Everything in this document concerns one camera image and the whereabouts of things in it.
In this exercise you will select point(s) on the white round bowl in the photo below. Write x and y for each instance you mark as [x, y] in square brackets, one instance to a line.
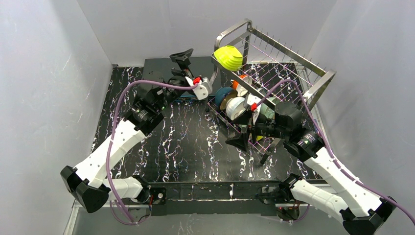
[233, 107]

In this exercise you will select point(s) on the orange white bowl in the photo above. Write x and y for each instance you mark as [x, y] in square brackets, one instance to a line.
[241, 91]

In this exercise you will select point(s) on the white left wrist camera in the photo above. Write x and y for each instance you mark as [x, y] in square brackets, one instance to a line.
[203, 87]

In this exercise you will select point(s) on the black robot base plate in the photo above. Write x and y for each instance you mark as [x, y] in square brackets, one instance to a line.
[226, 197]

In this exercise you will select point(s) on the dark teal network switch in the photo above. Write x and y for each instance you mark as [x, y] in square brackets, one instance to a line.
[164, 70]

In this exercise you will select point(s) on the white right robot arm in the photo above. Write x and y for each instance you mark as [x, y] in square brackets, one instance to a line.
[361, 211]

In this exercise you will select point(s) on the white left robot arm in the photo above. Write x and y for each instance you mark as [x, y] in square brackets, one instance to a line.
[139, 110]

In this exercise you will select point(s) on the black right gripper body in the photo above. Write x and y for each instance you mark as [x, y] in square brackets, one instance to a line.
[250, 130]

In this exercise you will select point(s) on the white square bowl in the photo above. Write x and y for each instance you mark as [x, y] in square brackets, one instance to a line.
[229, 57]

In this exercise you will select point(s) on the pale green celadon bowl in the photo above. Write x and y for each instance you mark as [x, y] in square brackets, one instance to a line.
[266, 110]

